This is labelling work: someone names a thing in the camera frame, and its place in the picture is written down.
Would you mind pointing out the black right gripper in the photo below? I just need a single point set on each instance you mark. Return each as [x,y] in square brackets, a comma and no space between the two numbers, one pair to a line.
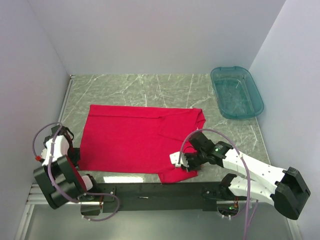
[191,166]

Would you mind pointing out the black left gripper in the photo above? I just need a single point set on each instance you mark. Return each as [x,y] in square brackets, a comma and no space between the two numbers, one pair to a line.
[76,157]

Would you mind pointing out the red t shirt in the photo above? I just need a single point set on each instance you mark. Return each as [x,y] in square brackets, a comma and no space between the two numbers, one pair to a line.
[137,139]

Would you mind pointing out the teal plastic basin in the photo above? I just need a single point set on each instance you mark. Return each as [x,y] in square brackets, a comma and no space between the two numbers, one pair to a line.
[236,92]

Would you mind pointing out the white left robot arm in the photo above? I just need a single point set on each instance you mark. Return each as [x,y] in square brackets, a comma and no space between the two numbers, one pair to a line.
[58,177]

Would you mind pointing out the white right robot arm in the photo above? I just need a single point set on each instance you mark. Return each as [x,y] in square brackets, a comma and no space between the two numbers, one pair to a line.
[285,189]

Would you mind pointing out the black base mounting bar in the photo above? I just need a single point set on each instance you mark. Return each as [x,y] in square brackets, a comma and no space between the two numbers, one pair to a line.
[173,196]

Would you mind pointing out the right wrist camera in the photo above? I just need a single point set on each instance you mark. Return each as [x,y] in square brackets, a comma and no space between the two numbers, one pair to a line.
[178,160]

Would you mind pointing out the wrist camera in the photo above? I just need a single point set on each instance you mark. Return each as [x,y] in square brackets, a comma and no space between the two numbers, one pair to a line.
[44,157]
[178,160]

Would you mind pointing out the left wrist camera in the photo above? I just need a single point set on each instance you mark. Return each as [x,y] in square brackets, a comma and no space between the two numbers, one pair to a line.
[44,157]

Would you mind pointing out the aluminium frame rail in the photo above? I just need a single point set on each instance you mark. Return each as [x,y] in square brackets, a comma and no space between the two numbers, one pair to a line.
[36,196]

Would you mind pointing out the left aluminium side rail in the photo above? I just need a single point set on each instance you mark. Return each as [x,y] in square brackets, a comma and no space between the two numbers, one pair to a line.
[66,96]

